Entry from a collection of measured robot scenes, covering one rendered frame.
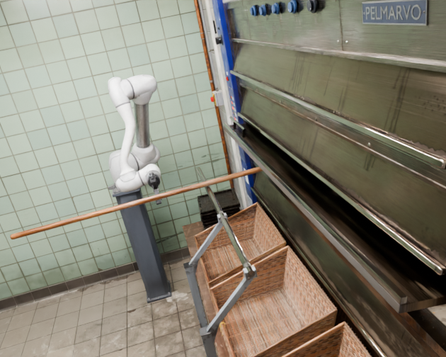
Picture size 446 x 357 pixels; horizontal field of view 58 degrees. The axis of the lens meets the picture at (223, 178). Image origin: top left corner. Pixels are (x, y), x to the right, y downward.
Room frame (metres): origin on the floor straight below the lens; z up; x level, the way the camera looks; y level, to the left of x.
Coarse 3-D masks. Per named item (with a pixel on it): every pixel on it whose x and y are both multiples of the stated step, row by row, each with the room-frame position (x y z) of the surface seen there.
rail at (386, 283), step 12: (336, 228) 1.03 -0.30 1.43; (348, 240) 0.96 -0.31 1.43; (348, 252) 0.93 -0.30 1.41; (360, 252) 0.89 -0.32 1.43; (360, 264) 0.86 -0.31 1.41; (372, 264) 0.83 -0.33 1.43; (372, 276) 0.81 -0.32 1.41; (384, 276) 0.78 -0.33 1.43; (384, 288) 0.76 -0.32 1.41; (396, 288) 0.73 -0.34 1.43; (396, 300) 0.71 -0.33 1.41
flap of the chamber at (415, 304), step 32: (224, 128) 2.44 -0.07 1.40; (256, 160) 1.77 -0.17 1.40; (288, 160) 1.73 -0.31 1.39; (288, 192) 1.37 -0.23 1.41; (320, 192) 1.34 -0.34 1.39; (320, 224) 1.10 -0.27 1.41; (352, 224) 1.09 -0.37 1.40; (352, 256) 0.91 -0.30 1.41; (384, 256) 0.89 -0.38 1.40; (416, 288) 0.75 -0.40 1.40
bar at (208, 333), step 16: (208, 192) 2.05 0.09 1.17; (224, 224) 1.65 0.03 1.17; (208, 240) 1.73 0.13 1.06; (240, 256) 1.37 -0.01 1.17; (192, 272) 1.70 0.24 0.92; (256, 272) 1.26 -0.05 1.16; (192, 288) 1.70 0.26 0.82; (240, 288) 1.26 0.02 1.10; (224, 304) 1.27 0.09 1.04; (208, 336) 1.23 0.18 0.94; (208, 352) 1.22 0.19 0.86
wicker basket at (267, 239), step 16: (256, 208) 2.43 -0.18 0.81; (240, 224) 2.41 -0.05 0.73; (256, 224) 2.39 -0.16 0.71; (272, 224) 2.11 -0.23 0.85; (224, 240) 2.40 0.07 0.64; (240, 240) 2.41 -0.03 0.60; (256, 240) 2.36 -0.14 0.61; (272, 240) 2.07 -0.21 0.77; (208, 256) 2.31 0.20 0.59; (224, 256) 2.27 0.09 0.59; (256, 256) 1.88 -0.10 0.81; (208, 272) 2.14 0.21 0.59; (224, 272) 2.11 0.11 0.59; (208, 288) 1.98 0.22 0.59
